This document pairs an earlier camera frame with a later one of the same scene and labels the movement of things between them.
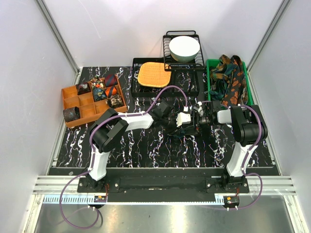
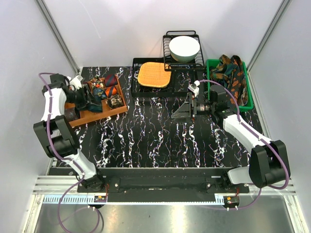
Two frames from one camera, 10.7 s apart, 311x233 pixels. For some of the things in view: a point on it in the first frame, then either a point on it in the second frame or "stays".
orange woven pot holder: (153, 74) stays
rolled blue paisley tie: (99, 94) stays
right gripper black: (197, 123) -> (192, 108)
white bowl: (184, 48) stays
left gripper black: (174, 118) -> (84, 102)
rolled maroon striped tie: (111, 80) stays
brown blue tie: (71, 114) stays
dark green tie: (189, 130) -> (95, 105)
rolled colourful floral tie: (98, 82) stays
